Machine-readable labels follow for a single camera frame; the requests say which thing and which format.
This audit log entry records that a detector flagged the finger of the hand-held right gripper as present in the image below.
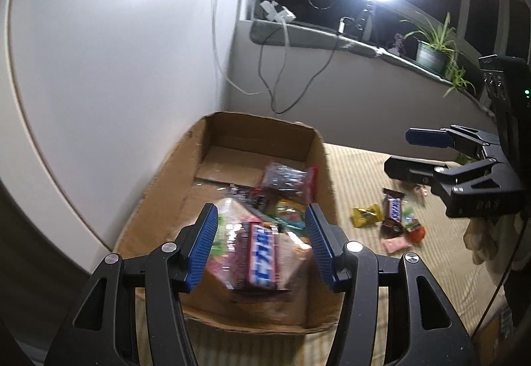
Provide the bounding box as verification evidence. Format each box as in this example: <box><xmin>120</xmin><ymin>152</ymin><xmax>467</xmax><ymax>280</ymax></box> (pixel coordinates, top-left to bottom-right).
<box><xmin>407</xmin><ymin>124</ymin><xmax>502</xmax><ymax>159</ymax></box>
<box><xmin>384</xmin><ymin>156</ymin><xmax>523</xmax><ymax>218</ymax></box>

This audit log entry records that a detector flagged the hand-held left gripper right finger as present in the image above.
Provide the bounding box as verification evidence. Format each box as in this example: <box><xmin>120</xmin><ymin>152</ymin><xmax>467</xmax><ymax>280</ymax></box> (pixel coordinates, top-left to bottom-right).
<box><xmin>305</xmin><ymin>203</ymin><xmax>474</xmax><ymax>366</ymax></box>

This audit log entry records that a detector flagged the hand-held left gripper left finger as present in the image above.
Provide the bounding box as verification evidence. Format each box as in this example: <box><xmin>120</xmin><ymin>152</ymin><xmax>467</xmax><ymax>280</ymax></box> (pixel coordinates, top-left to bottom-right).
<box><xmin>49</xmin><ymin>203</ymin><xmax>219</xmax><ymax>366</ymax></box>

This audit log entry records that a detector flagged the clear bag of candy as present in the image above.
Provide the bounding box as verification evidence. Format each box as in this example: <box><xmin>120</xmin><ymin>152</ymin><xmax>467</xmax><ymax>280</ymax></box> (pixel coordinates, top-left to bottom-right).
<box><xmin>216</xmin><ymin>198</ymin><xmax>316</xmax><ymax>296</ymax></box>

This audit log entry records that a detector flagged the large brown chocolate bar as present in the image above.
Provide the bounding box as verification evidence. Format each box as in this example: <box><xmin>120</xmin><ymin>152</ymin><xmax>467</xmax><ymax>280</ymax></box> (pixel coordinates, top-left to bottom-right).
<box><xmin>245</xmin><ymin>223</ymin><xmax>279</xmax><ymax>290</ymax></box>

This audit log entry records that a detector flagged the dark red candy packet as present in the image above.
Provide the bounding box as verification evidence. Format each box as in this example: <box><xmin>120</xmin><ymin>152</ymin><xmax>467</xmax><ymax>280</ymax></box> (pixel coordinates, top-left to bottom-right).
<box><xmin>261</xmin><ymin>161</ymin><xmax>318</xmax><ymax>201</ymax></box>

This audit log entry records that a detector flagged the brown cardboard box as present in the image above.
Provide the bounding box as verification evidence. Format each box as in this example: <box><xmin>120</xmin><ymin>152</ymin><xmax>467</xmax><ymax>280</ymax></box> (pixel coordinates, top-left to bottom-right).
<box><xmin>114</xmin><ymin>111</ymin><xmax>336</xmax><ymax>335</ymax></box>

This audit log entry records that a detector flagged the small brown chocolate bar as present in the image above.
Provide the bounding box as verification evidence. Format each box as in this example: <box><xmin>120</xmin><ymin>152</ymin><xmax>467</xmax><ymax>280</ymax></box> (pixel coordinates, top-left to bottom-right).
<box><xmin>382</xmin><ymin>188</ymin><xmax>406</xmax><ymax>223</ymax></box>

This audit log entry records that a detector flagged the green white candy packet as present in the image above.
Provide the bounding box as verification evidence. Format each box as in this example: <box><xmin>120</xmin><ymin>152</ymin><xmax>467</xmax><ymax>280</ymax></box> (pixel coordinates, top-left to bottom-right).
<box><xmin>402</xmin><ymin>206</ymin><xmax>420</xmax><ymax>231</ymax></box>

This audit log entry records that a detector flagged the yellow candy packet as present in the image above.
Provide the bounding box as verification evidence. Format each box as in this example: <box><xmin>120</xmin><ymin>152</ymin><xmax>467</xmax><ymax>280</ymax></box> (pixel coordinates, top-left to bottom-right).
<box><xmin>352</xmin><ymin>204</ymin><xmax>383</xmax><ymax>228</ymax></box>

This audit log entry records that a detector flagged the dark brown chocolate candy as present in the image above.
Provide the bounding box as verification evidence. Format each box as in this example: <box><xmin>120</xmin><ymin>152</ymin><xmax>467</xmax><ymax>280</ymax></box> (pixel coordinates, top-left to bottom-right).
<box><xmin>381</xmin><ymin>219</ymin><xmax>405</xmax><ymax>239</ymax></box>

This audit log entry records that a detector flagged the pink candy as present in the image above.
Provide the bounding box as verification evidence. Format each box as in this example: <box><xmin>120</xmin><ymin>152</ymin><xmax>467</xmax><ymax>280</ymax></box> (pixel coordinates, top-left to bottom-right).
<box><xmin>382</xmin><ymin>237</ymin><xmax>409</xmax><ymax>254</ymax></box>

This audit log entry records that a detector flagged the potted spider plant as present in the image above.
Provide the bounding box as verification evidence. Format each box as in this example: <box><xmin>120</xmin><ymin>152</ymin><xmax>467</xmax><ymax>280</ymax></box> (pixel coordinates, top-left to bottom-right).
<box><xmin>400</xmin><ymin>11</ymin><xmax>476</xmax><ymax>98</ymax></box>

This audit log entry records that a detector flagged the white plush toy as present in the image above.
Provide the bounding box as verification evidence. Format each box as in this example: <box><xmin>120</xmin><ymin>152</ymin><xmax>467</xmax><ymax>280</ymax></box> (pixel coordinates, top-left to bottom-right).
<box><xmin>462</xmin><ymin>217</ymin><xmax>500</xmax><ymax>265</ymax></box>

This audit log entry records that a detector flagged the white power strip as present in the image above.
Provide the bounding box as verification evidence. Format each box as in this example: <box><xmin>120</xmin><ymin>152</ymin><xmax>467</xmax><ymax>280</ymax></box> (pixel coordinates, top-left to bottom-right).
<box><xmin>260</xmin><ymin>0</ymin><xmax>296</xmax><ymax>23</ymax></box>

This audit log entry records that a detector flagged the black cable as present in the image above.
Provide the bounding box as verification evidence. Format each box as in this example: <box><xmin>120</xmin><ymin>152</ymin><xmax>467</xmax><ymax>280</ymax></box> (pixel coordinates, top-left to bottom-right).
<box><xmin>258</xmin><ymin>18</ymin><xmax>353</xmax><ymax>114</ymax></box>

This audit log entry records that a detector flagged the white cable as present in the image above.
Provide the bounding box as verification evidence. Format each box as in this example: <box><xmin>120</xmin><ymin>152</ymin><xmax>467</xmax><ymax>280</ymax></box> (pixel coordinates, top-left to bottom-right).
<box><xmin>209</xmin><ymin>0</ymin><xmax>291</xmax><ymax>96</ymax></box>

